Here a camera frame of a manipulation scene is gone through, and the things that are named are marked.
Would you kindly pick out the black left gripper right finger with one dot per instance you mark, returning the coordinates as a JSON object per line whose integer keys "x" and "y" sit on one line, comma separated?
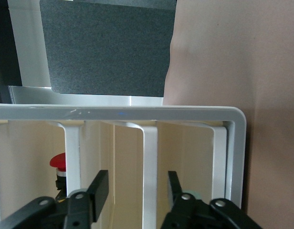
{"x": 197, "y": 217}

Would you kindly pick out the white drawer cabinet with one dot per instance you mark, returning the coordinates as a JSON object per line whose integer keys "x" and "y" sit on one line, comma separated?
{"x": 137, "y": 112}

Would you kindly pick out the white partition frame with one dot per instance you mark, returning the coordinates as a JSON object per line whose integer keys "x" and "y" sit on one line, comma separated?
{"x": 30, "y": 47}

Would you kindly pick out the dark grey foam pad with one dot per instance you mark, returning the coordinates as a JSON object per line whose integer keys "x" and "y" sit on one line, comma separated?
{"x": 108, "y": 47}

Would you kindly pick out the red mushroom push button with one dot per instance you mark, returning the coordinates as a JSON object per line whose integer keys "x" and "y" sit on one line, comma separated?
{"x": 58, "y": 161}

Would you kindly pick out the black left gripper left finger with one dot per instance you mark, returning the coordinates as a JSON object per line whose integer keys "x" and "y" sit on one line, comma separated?
{"x": 66, "y": 214}

